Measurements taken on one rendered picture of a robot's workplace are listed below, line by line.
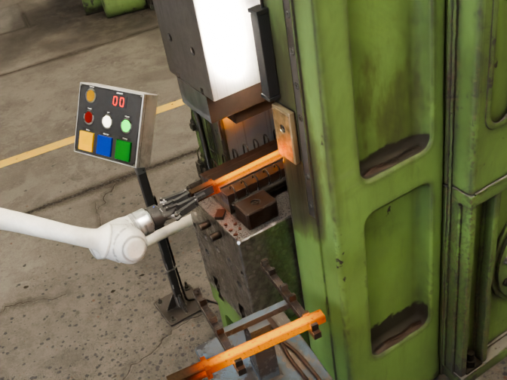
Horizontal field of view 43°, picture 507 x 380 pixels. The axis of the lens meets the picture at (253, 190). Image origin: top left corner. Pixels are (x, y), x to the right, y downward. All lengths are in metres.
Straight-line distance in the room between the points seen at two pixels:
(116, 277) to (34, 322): 0.46
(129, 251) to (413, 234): 0.97
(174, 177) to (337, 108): 2.52
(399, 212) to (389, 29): 0.63
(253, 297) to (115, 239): 0.57
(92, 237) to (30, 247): 2.04
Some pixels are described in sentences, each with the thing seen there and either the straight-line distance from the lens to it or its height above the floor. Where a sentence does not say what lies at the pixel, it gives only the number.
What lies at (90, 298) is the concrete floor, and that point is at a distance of 3.47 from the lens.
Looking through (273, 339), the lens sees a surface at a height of 1.02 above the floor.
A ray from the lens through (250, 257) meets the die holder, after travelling 2.15.
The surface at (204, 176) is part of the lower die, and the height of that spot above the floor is 0.98.
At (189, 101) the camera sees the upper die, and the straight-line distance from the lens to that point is 2.11.
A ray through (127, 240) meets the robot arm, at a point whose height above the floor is 1.11.
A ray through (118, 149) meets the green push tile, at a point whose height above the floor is 1.01.
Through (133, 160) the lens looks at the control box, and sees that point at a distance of 2.49.
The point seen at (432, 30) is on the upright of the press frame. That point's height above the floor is 1.50.
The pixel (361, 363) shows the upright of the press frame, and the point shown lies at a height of 0.38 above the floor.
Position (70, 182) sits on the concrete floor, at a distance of 4.41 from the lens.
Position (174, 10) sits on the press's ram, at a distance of 1.95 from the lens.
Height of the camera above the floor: 2.25
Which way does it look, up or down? 35 degrees down
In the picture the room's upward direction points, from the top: 10 degrees counter-clockwise
